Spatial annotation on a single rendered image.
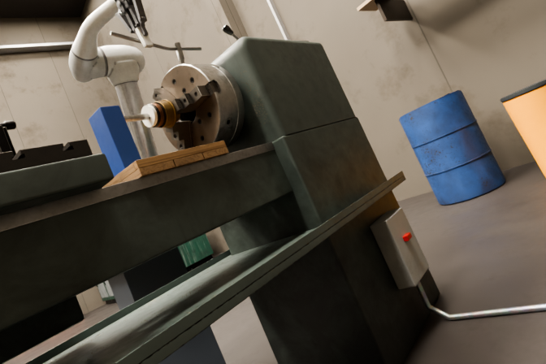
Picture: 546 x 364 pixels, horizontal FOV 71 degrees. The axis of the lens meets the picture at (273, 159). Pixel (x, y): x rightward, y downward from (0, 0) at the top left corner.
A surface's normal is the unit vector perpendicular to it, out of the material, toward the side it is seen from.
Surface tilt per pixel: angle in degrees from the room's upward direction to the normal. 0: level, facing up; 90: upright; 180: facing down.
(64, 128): 90
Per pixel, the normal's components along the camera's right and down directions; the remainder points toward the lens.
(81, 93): 0.58, -0.32
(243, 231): -0.59, 0.20
